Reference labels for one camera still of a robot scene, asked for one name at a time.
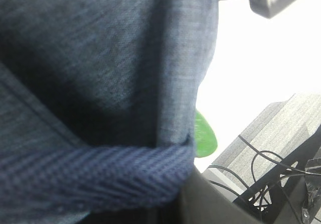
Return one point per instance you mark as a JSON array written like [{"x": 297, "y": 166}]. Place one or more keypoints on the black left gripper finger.
[{"x": 199, "y": 202}]

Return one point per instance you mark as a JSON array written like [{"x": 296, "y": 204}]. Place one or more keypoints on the green cucumber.
[{"x": 206, "y": 141}]

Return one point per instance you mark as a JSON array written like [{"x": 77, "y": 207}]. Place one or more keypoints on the dark blue lunch bag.
[{"x": 98, "y": 105}]

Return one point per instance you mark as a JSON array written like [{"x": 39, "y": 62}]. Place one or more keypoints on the black table frame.
[{"x": 290, "y": 191}]

